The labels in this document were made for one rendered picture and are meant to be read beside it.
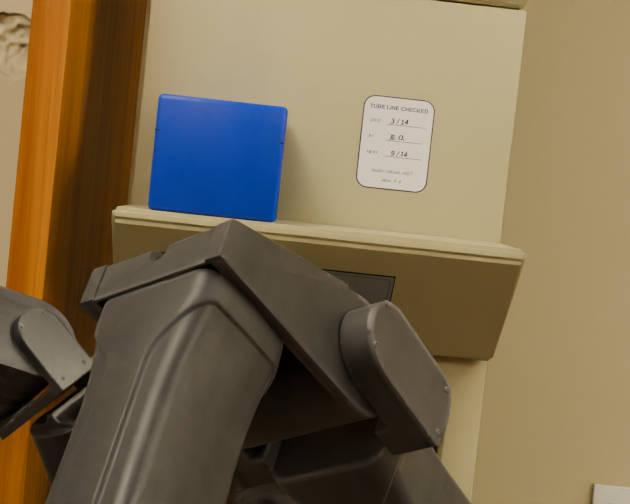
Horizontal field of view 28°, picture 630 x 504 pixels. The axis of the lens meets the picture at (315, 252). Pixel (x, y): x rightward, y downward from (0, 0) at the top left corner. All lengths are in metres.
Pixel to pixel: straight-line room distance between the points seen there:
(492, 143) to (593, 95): 0.48
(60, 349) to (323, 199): 0.33
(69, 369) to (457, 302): 0.34
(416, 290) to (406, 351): 0.44
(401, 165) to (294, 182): 0.09
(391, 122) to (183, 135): 0.20
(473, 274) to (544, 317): 0.57
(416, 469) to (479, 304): 0.43
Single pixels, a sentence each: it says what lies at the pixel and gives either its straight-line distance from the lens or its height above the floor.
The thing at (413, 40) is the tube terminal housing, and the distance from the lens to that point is 1.09.
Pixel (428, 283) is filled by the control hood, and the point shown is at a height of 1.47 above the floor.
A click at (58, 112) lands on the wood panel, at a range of 1.00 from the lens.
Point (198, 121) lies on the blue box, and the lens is 0.97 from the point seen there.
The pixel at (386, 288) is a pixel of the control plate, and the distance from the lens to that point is 1.00.
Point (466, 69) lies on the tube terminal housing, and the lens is 1.09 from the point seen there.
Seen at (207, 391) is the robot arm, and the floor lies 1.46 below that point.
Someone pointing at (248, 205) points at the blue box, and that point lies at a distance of 0.97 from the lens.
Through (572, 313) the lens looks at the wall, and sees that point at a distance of 1.56.
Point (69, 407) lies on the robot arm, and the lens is 0.84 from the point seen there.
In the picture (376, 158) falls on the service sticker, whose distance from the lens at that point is 1.08.
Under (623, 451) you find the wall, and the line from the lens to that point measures 1.60.
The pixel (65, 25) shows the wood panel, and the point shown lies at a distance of 1.01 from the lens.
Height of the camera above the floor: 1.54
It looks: 3 degrees down
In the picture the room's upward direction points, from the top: 6 degrees clockwise
